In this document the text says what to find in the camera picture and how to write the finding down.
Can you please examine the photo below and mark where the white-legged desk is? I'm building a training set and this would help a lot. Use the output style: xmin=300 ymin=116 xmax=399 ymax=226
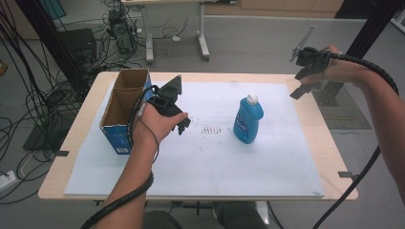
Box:
xmin=120 ymin=0 xmax=238 ymax=63

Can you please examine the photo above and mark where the black corrugated right gripper cable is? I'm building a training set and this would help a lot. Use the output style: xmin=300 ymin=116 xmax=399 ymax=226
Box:
xmin=311 ymin=52 xmax=400 ymax=229

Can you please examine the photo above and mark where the black corrugated left gripper cable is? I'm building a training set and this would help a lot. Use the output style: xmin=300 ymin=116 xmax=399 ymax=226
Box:
xmin=79 ymin=84 xmax=160 ymax=229

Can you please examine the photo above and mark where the thin grey wire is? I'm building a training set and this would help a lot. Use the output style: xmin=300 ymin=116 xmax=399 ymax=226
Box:
xmin=137 ymin=102 xmax=160 ymax=165

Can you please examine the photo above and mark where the person's left hand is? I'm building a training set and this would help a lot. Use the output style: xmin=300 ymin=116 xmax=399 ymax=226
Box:
xmin=131 ymin=104 xmax=189 ymax=146

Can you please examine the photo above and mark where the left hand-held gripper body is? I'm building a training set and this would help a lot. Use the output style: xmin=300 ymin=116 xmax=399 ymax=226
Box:
xmin=146 ymin=74 xmax=189 ymax=117

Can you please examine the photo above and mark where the person's left leg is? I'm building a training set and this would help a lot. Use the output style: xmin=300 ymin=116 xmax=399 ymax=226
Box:
xmin=141 ymin=209 xmax=184 ymax=229

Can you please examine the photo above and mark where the black computer tower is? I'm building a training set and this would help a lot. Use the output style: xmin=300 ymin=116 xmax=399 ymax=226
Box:
xmin=108 ymin=9 xmax=138 ymax=55

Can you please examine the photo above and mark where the teal board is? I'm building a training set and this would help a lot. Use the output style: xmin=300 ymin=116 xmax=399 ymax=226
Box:
xmin=39 ymin=0 xmax=68 ymax=20

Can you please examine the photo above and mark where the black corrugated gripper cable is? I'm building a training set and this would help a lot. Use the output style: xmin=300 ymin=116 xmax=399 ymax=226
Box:
xmin=311 ymin=52 xmax=400 ymax=229
xmin=79 ymin=84 xmax=160 ymax=229

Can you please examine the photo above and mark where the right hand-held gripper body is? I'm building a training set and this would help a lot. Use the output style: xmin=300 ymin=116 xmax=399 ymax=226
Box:
xmin=289 ymin=25 xmax=332 ymax=73

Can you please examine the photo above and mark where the white power strip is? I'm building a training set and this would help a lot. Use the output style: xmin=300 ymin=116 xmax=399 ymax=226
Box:
xmin=0 ymin=170 xmax=17 ymax=192

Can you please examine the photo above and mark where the white table mat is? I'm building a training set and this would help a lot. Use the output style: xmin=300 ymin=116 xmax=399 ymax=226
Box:
xmin=63 ymin=80 xmax=326 ymax=198

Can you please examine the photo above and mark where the white table leg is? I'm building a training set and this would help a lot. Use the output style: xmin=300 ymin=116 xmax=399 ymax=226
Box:
xmin=254 ymin=200 xmax=270 ymax=225

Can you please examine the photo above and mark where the black metal stand with base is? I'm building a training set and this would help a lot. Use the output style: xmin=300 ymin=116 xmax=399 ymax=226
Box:
xmin=313 ymin=0 xmax=405 ymax=108

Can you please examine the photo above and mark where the light wooden table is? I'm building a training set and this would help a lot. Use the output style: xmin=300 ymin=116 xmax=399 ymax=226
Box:
xmin=37 ymin=71 xmax=359 ymax=202

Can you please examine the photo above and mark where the black metal stand pole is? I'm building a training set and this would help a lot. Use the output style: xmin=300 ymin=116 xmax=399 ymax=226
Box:
xmin=13 ymin=0 xmax=92 ymax=96

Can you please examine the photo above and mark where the blue cardboard carton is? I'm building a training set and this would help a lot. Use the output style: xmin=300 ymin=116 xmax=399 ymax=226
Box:
xmin=99 ymin=68 xmax=154 ymax=156

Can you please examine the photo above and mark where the bundle of black floor cables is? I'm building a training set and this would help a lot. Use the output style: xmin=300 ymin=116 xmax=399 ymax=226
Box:
xmin=0 ymin=0 xmax=192 ymax=204

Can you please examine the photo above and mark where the wooden cabinet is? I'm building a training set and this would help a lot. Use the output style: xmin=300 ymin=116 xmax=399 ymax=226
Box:
xmin=203 ymin=0 xmax=346 ymax=19

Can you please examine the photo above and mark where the person's right hand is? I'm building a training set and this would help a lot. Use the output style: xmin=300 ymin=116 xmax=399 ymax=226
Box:
xmin=299 ymin=43 xmax=365 ymax=87

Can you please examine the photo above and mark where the person's leg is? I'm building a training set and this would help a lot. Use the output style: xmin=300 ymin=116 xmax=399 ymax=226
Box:
xmin=141 ymin=209 xmax=184 ymax=229
xmin=216 ymin=201 xmax=268 ymax=229

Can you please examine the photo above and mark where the black box case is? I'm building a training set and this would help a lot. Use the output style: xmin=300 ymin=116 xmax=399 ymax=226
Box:
xmin=58 ymin=28 xmax=98 ymax=65

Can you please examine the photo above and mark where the blue plastic bottle white cap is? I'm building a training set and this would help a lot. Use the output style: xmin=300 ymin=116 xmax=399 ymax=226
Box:
xmin=232 ymin=93 xmax=265 ymax=145

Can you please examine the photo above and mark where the person's right leg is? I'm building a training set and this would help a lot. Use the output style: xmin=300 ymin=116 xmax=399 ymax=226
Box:
xmin=216 ymin=201 xmax=268 ymax=229

